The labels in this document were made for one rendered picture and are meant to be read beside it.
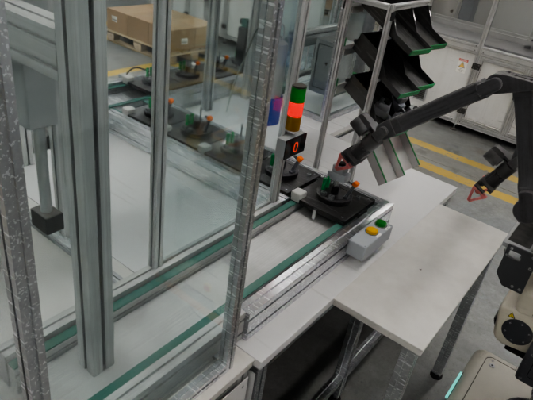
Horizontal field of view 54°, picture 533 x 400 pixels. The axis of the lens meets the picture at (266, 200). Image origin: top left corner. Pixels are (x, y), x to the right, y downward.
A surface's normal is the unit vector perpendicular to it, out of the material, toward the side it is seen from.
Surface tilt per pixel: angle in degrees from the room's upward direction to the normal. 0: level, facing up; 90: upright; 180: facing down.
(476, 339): 0
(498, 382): 0
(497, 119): 90
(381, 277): 0
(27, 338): 90
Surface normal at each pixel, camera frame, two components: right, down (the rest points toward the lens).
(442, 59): -0.61, 0.33
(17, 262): 0.78, 0.40
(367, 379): 0.13, -0.85
